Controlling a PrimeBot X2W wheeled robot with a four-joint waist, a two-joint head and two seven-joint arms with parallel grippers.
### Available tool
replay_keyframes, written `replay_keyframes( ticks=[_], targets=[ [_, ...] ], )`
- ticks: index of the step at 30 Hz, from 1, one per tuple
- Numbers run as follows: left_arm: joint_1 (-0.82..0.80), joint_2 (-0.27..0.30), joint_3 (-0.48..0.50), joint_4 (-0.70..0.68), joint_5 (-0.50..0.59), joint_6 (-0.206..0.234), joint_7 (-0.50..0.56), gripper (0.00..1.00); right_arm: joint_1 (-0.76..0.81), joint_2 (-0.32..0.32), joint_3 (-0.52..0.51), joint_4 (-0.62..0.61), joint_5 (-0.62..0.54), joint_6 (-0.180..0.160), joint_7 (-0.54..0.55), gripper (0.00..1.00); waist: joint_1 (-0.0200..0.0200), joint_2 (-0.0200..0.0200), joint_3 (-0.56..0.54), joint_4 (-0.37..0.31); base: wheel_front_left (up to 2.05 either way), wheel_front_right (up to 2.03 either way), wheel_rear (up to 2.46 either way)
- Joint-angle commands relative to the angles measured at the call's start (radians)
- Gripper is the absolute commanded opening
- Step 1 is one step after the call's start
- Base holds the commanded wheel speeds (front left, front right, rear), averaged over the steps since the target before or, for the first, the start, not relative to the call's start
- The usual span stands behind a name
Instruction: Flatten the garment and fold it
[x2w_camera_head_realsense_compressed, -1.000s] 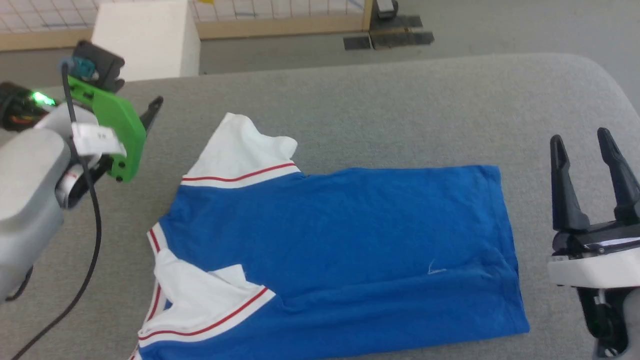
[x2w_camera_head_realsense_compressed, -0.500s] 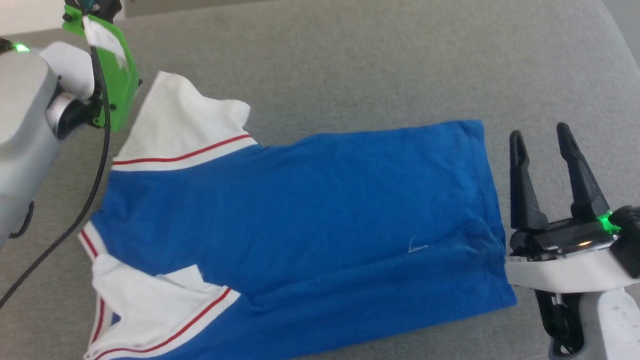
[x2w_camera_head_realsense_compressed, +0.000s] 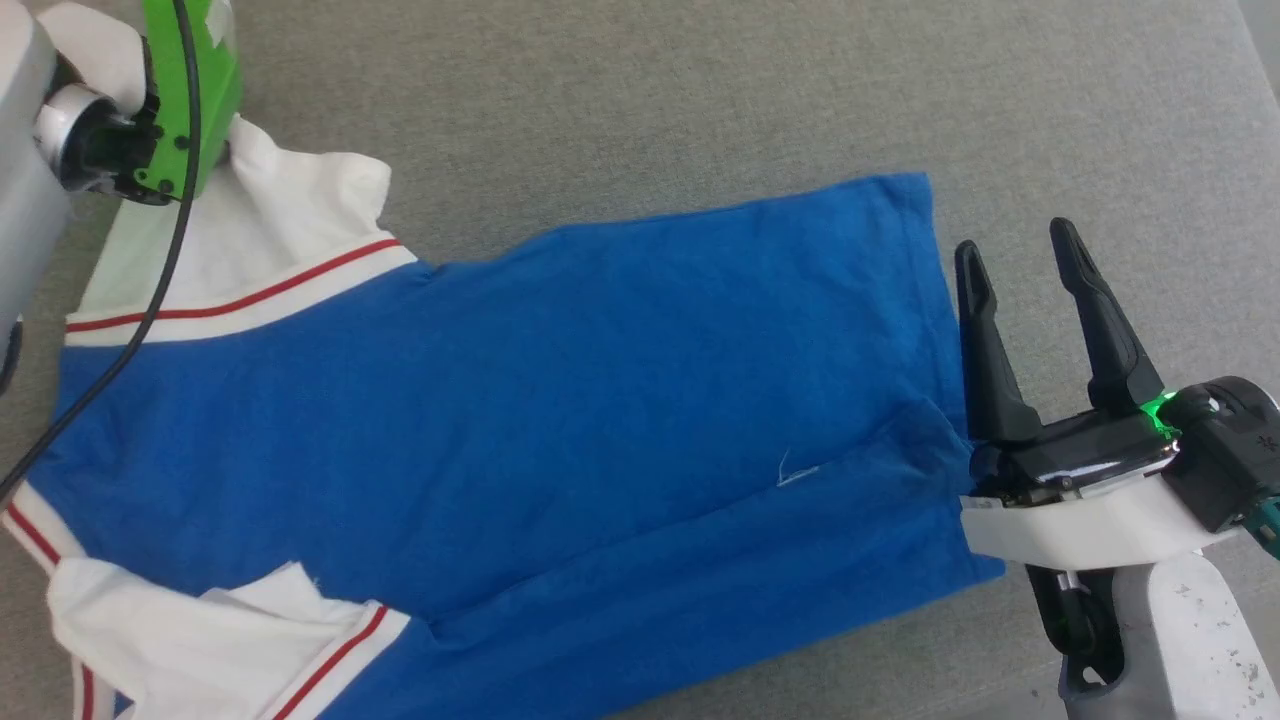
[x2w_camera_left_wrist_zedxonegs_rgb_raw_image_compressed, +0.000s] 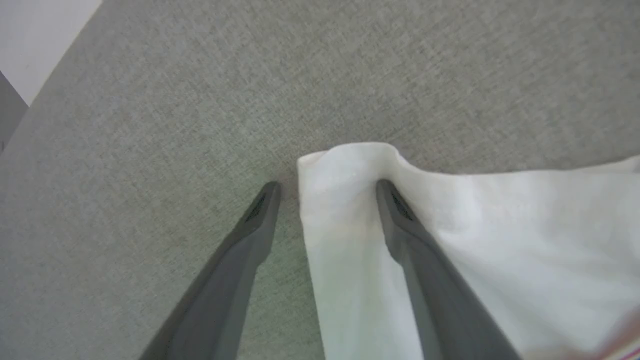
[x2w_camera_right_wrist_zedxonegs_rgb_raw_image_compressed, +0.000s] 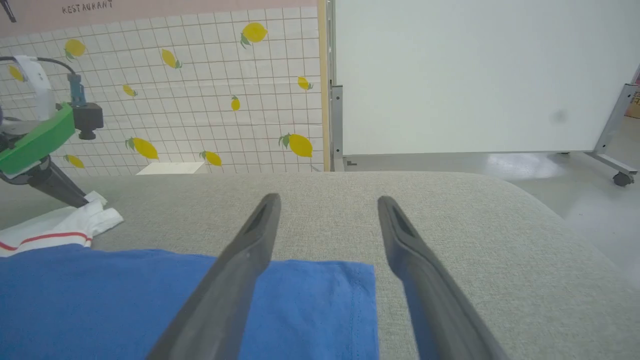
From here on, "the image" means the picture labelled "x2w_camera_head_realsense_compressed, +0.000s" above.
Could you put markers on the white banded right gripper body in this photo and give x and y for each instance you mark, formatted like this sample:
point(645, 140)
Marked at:
point(1080, 460)

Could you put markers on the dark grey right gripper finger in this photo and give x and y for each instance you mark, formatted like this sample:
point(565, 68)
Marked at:
point(1105, 330)
point(985, 350)

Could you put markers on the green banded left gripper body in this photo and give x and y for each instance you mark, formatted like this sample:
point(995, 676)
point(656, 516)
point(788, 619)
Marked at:
point(215, 90)

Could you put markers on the blue and white striped garment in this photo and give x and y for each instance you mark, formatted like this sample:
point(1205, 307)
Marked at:
point(500, 400)

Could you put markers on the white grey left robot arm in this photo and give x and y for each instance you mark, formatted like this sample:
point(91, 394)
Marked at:
point(25, 200)

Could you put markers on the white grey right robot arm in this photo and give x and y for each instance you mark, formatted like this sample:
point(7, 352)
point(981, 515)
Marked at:
point(1190, 650)

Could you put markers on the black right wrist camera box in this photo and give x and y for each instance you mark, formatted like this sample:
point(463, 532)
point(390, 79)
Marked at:
point(1230, 450)

